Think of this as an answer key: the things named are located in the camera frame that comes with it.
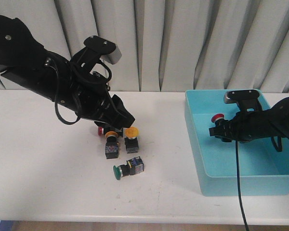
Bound lying yellow push button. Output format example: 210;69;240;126
105;131;119;159

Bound red push button switch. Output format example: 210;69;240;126
211;113;224;126

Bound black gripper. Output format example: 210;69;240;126
69;72;136;128
209;111;277;142

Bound lying red push button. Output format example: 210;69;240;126
97;124;124;138

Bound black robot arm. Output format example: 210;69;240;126
0;15;135;129
209;97;289;142

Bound light blue plastic box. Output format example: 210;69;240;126
185;90;289;196

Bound lying green push button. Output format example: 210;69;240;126
113;156;145;180

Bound black cable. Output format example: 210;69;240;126
234;139;250;231

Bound yellow push button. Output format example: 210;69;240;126
105;131;119;159
124;127;139;154

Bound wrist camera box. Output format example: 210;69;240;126
224;90;260;104
84;36;122;64

